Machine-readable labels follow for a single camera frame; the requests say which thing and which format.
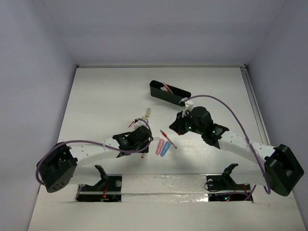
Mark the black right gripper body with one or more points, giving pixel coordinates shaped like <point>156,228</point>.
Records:
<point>186,123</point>

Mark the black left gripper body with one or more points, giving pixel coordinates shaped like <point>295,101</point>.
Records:
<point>146,138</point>

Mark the orange highlighter pen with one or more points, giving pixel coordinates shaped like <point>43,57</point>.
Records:
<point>167,87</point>

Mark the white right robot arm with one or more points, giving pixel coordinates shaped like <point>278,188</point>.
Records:
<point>276,167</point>

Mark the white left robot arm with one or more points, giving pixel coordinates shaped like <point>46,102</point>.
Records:
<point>76,161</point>

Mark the black stationery container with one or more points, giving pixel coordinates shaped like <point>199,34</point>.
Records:
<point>175,97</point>

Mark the pink highlighter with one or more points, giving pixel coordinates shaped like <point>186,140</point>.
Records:
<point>160,146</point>

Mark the red ballpoint pen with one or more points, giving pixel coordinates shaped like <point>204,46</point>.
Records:
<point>166,136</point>

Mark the blue highlighter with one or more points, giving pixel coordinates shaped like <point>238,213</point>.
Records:
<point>165,148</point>

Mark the grey white eraser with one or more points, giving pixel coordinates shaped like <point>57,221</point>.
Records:
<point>148,112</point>

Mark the white pen in container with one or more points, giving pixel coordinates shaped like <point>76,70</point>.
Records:
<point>164,89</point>

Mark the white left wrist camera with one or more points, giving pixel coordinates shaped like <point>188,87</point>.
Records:
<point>141,122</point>

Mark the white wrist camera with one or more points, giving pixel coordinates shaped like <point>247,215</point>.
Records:
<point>187,106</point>
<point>141,122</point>

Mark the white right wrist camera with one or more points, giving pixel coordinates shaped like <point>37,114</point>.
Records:
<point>187,106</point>

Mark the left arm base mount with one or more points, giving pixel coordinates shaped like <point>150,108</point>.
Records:
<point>106,189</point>

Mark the aluminium side rail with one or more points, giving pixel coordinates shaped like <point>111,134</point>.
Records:
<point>251,118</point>

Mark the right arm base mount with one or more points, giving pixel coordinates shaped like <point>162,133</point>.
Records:
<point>222,188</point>

